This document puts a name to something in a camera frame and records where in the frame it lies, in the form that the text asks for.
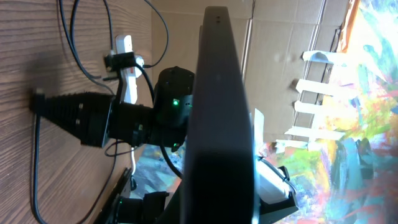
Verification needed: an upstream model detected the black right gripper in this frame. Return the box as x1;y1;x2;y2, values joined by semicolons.
30;92;155;147

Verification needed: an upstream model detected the white charger plug adapter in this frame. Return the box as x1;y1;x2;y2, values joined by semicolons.
134;55;144;68

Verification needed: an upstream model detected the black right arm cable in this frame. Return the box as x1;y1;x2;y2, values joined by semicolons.
104;63;187;180

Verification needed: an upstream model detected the white power strip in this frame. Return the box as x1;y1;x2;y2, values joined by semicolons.
115;35;137;104

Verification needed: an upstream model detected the Samsung Galaxy smartphone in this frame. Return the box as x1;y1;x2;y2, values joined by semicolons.
181;6;259;223

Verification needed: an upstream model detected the white power strip cord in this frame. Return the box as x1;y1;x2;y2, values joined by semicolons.
129;145;137;177

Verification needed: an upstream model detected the black USB charging cable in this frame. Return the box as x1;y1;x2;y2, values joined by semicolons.
30;0;170;224

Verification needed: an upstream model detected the colourful painted floor mat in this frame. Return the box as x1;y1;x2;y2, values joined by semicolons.
130;0;398;224

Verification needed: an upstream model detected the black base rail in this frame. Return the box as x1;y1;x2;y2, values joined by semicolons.
94;168;132;224

